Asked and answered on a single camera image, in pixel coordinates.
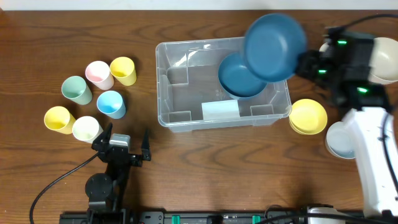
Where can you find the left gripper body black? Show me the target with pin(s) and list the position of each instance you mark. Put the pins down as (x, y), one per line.
(123, 157)

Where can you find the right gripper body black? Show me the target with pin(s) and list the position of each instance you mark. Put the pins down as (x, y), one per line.
(310, 64)

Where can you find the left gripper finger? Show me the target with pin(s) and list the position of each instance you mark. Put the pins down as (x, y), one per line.
(101, 143)
(145, 147)

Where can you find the small white bowl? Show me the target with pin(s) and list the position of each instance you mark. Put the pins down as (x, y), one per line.
(324, 47)

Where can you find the large beige bowl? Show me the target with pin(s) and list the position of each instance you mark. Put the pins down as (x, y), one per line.
(383, 61)

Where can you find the yellow bowl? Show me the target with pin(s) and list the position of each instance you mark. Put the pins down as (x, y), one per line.
(308, 117)

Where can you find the light grey-blue bowl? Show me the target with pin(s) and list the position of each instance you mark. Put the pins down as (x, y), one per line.
(338, 142)

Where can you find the clear plastic storage bin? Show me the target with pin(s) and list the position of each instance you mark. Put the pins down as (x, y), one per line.
(187, 76)

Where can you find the dark blue bowl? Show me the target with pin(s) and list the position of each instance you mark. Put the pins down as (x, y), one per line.
(237, 80)
(272, 46)

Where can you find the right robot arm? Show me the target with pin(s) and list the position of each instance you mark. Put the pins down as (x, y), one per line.
(367, 118)

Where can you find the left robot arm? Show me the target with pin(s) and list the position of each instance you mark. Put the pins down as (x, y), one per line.
(105, 190)

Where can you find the pale white-green plastic cup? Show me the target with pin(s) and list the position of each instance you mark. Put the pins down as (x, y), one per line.
(86, 129)

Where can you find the blue plastic cup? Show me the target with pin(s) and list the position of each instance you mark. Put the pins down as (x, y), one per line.
(111, 103)

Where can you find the yellow plastic cup lower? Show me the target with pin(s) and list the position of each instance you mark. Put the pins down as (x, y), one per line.
(59, 119)

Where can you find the yellow plastic cup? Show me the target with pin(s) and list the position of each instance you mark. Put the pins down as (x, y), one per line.
(124, 70)
(59, 119)

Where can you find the green plastic cup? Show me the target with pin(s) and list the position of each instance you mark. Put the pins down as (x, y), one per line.
(75, 88)

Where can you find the pink plastic cup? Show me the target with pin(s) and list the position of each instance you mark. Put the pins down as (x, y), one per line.
(98, 72)

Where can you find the yellow plastic cup upper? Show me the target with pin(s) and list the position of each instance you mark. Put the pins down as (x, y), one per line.
(124, 70)

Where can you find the white label on bin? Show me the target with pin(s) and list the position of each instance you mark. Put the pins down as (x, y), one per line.
(220, 110)

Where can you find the silver camera on left gripper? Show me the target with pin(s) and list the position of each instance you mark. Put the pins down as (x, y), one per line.
(120, 140)

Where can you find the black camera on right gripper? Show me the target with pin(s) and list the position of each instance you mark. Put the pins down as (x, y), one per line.
(341, 41)

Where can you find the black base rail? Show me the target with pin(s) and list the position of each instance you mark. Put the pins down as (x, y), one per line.
(171, 218)

